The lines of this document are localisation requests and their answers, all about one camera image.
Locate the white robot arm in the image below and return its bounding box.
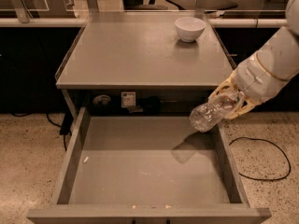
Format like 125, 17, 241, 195
208, 0, 299, 120

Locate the round grey wheel under top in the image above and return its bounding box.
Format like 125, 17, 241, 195
93, 94, 111, 106

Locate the black cable on floor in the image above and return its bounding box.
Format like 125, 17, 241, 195
229, 136, 292, 182
9, 111, 73, 151

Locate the grey cabinet with top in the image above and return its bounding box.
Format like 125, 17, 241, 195
57, 12, 233, 116

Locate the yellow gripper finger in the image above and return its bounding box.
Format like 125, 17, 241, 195
208, 71, 237, 101
224, 91, 261, 119

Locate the white ceramic bowl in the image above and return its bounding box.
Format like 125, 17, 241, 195
175, 17, 206, 42

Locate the open grey top drawer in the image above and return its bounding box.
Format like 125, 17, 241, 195
27, 108, 271, 224

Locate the clear plastic water bottle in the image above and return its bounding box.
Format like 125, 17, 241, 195
189, 91, 244, 133

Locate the white label tag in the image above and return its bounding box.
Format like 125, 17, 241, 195
121, 91, 135, 107

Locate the black cable on floor left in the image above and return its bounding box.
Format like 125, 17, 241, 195
9, 111, 73, 151

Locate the black cable on floor right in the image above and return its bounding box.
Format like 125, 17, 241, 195
229, 136, 292, 182

